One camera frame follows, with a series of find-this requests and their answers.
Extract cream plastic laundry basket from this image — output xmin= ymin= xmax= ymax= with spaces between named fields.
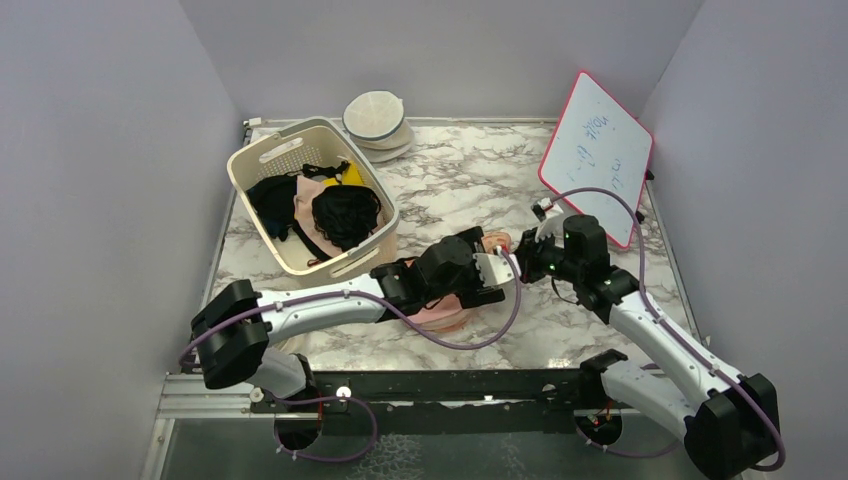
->
xmin=227 ymin=117 xmax=399 ymax=288

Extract beige pink garment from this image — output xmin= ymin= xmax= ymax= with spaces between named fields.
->
xmin=292 ymin=176 xmax=343 ymax=261

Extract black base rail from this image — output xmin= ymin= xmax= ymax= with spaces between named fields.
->
xmin=250 ymin=368 xmax=623 ymax=444

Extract black lace garment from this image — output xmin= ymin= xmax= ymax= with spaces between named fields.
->
xmin=311 ymin=185 xmax=382 ymax=251

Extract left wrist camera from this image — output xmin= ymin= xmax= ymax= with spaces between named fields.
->
xmin=473 ymin=253 xmax=520 ymax=288

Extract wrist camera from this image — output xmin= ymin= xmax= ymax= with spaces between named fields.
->
xmin=531 ymin=198 xmax=567 ymax=243
xmin=473 ymin=253 xmax=520 ymax=288

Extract pink framed whiteboard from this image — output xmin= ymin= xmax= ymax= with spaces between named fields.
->
xmin=538 ymin=71 xmax=654 ymax=248

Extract peach patterned mesh laundry bag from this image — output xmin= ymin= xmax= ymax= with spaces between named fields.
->
xmin=481 ymin=231 xmax=512 ymax=255

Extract yellow garment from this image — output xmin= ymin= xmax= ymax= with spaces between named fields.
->
xmin=322 ymin=162 xmax=365 ymax=186

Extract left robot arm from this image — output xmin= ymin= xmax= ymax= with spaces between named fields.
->
xmin=184 ymin=228 xmax=520 ymax=411

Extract pink bra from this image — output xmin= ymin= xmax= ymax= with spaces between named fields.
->
xmin=408 ymin=294 xmax=469 ymax=333

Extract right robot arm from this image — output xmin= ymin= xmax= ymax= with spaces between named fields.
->
xmin=515 ymin=215 xmax=786 ymax=479

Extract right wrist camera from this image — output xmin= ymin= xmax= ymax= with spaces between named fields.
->
xmin=531 ymin=198 xmax=567 ymax=243

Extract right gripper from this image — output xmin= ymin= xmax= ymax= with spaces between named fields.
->
xmin=513 ymin=227 xmax=583 ymax=285

